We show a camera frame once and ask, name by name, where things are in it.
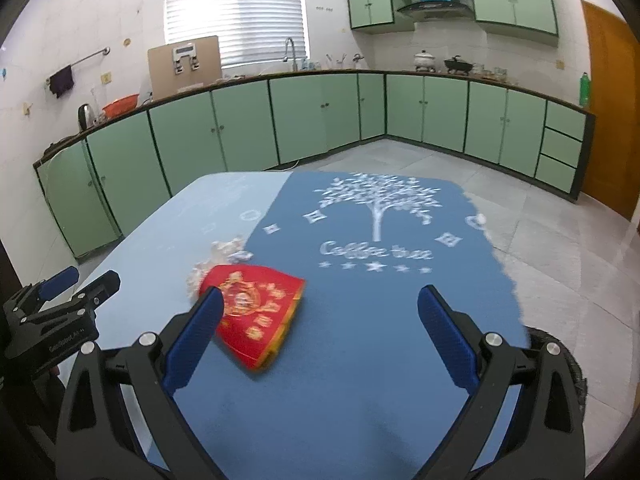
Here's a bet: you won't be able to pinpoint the white tissue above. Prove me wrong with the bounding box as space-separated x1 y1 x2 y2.
186 237 253 300

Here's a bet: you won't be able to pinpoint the red gold cigarette pack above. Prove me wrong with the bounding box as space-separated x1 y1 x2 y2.
198 263 306 372

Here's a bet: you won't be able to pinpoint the black lined trash bin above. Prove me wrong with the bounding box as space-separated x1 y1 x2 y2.
524 326 589 421

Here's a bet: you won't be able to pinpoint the green lower kitchen cabinets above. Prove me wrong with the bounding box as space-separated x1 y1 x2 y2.
35 70 596 258

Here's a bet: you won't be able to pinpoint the chrome kitchen faucet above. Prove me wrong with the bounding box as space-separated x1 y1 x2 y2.
283 37 298 72

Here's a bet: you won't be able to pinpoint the steel electric kettle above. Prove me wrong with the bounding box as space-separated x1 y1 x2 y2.
77 103 98 132

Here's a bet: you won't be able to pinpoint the orange plastic basin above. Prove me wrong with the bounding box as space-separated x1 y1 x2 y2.
102 93 139 120

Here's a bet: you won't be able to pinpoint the blue tree-print tablecloth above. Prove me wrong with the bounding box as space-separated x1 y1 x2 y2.
144 170 532 480

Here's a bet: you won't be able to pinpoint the dark hanging towel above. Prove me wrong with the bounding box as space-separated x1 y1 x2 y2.
48 65 75 99

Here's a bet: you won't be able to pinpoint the chrome towel bar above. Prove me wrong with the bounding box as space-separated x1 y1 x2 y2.
64 47 111 68

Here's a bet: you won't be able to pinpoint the cardboard box with scale picture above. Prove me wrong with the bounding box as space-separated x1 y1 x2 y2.
148 36 222 101

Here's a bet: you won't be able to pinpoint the brown wooden door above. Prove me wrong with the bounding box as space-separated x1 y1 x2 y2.
582 1 639 220

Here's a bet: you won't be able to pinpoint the white window blinds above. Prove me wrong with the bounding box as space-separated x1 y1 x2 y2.
164 0 308 67

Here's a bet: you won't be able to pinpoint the green bottle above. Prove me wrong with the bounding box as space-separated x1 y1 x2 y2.
578 72 591 108

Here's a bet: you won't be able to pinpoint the black wok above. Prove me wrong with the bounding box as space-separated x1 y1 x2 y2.
444 55 473 76

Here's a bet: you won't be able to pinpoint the white cooking pot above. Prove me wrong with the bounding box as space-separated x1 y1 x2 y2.
413 50 436 73

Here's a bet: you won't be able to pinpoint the black range hood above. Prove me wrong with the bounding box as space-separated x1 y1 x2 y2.
398 1 475 22

